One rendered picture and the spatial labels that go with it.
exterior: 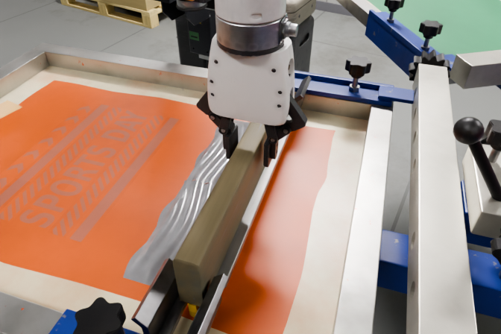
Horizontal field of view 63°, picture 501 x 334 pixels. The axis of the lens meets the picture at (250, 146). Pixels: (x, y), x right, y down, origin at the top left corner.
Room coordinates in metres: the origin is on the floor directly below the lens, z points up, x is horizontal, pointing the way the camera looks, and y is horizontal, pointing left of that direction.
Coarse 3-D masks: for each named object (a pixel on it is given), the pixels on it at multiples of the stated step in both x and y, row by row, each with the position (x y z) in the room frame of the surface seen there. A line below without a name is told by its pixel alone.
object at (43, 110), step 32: (32, 96) 0.71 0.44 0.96; (64, 96) 0.71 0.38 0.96; (96, 96) 0.71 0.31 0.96; (128, 96) 0.71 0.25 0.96; (0, 128) 0.60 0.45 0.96; (32, 128) 0.60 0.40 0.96; (192, 128) 0.60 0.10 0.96; (320, 128) 0.60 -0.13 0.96; (160, 160) 0.51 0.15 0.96; (192, 160) 0.51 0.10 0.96; (288, 160) 0.51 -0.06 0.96; (320, 160) 0.51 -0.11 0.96; (288, 192) 0.44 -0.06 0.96
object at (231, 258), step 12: (264, 168) 0.45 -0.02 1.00; (264, 180) 0.42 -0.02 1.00; (264, 192) 0.40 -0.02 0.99; (252, 204) 0.38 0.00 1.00; (252, 216) 0.36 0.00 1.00; (240, 228) 0.34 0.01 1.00; (240, 240) 0.32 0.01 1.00; (228, 252) 0.30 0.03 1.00; (240, 252) 0.31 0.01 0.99; (228, 264) 0.28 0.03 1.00; (228, 276) 0.27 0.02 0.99
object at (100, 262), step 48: (0, 144) 0.56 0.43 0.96; (144, 192) 0.44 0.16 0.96; (0, 240) 0.35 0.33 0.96; (48, 240) 0.35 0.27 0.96; (96, 240) 0.35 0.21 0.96; (144, 240) 0.35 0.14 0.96; (288, 240) 0.35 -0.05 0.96; (96, 288) 0.28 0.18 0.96; (144, 288) 0.28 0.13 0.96; (240, 288) 0.28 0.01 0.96; (288, 288) 0.28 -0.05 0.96
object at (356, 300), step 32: (32, 64) 0.80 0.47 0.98; (64, 64) 0.83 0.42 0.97; (96, 64) 0.81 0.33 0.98; (128, 64) 0.78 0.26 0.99; (160, 64) 0.78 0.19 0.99; (0, 96) 0.71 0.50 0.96; (320, 96) 0.66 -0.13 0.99; (384, 128) 0.55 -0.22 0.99; (384, 160) 0.47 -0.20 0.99; (384, 192) 0.40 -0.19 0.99; (352, 224) 0.35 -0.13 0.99; (352, 256) 0.30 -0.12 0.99; (352, 288) 0.26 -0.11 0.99; (0, 320) 0.22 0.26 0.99; (32, 320) 0.22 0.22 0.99; (352, 320) 0.22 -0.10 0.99
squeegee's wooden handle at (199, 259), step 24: (240, 144) 0.42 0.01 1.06; (240, 168) 0.37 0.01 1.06; (216, 192) 0.33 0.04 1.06; (240, 192) 0.35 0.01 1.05; (216, 216) 0.30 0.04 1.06; (240, 216) 0.35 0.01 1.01; (192, 240) 0.27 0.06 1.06; (216, 240) 0.28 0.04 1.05; (192, 264) 0.24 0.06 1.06; (216, 264) 0.27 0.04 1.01; (192, 288) 0.24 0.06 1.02
